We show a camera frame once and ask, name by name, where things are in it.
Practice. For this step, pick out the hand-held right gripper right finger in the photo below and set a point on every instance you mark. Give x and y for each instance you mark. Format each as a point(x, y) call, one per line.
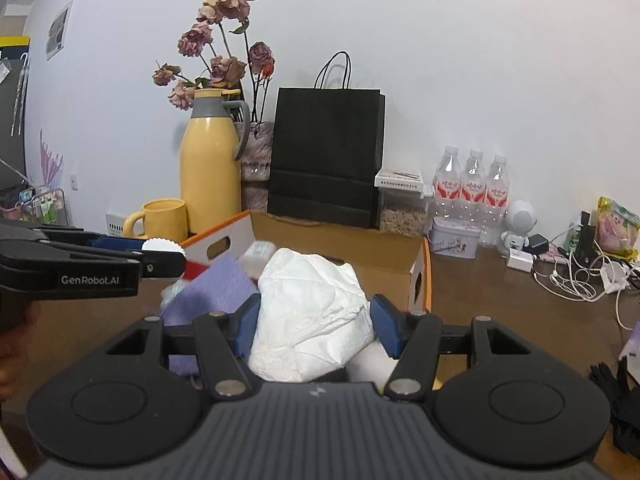
point(385, 325)

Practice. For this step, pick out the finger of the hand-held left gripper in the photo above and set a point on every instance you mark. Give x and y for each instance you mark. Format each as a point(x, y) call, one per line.
point(117, 244)
point(165, 265)

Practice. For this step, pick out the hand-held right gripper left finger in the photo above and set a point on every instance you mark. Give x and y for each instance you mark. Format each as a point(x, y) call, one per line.
point(247, 330)

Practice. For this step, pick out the white ribbed bottle cap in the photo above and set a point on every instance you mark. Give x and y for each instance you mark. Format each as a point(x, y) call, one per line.
point(162, 246)

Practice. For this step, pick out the red green felt flower clip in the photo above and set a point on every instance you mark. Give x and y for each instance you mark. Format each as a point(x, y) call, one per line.
point(194, 268)

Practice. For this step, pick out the white paper bag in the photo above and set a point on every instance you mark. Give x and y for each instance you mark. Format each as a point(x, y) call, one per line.
point(310, 310)

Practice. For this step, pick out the orange-edged cardboard box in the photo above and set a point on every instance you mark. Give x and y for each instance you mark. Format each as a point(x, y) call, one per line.
point(350, 245)

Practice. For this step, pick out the person's left forearm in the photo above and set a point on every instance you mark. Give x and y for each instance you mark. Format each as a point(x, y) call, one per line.
point(12, 350)

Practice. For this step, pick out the white printed card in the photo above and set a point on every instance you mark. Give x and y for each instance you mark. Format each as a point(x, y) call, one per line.
point(115, 225)

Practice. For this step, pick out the iridescent plastic wrap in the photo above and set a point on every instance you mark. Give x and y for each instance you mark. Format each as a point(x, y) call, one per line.
point(173, 292)

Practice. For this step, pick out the yellow mug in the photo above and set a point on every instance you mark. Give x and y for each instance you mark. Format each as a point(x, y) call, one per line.
point(165, 220)

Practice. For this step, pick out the purple knit cloth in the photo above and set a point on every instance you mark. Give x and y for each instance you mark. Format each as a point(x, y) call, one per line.
point(220, 290)

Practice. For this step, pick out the white tissue packet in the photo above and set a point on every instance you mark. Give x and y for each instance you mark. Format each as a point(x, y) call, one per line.
point(257, 255)

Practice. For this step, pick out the yellow thermos jug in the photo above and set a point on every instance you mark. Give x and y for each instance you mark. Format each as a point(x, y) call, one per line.
point(210, 170)

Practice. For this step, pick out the clear seed container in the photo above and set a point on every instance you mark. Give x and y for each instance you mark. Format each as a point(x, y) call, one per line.
point(402, 220)

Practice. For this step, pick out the pale printed tin box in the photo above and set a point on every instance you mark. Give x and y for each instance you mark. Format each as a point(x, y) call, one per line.
point(455, 242)

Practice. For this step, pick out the pink mottled vase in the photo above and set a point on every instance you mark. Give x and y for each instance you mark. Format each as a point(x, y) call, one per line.
point(257, 160)

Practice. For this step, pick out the white power adapter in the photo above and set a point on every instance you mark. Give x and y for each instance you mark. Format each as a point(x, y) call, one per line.
point(520, 261)

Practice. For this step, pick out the red-labelled water bottle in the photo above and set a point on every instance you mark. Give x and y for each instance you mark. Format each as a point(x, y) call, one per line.
point(448, 190)
point(497, 195)
point(474, 192)

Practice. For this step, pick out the dark cabinet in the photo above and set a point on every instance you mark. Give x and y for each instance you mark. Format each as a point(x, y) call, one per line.
point(7, 125)

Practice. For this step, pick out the white robot toy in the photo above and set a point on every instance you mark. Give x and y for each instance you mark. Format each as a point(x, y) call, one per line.
point(520, 217)

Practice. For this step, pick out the black power adapter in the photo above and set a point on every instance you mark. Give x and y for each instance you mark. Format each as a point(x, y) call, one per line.
point(539, 244)

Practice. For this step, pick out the pink patterned pouch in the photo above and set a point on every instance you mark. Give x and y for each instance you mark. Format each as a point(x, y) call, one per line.
point(552, 256)

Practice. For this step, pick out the hanging metal tongs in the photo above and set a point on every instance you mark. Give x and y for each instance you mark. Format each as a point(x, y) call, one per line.
point(21, 90)

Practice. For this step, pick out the black paper bag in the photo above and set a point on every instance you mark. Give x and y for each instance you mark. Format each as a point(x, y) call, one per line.
point(325, 150)

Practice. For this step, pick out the small green bottle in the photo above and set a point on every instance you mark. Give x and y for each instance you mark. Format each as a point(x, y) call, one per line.
point(576, 242)

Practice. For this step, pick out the small black box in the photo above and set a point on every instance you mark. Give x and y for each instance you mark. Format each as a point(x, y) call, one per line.
point(589, 235)

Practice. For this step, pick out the black gloves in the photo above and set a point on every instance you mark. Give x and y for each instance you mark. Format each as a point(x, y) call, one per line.
point(620, 395)

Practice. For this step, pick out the pale purple fabric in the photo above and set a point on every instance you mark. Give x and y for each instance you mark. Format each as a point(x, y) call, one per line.
point(632, 340)

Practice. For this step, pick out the yellow pink snack packet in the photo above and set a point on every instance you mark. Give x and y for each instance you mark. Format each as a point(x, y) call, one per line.
point(617, 230)

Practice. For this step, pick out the dried rose bouquet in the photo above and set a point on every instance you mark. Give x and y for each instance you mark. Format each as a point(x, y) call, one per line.
point(232, 2)

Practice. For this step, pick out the white wall socket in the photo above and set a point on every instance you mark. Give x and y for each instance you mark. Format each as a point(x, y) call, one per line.
point(75, 181)

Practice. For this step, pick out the purple plant wall decal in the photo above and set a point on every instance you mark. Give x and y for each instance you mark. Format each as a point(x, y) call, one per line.
point(47, 160)

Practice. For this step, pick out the framed wall picture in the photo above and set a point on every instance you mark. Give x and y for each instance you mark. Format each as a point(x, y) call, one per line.
point(57, 30)

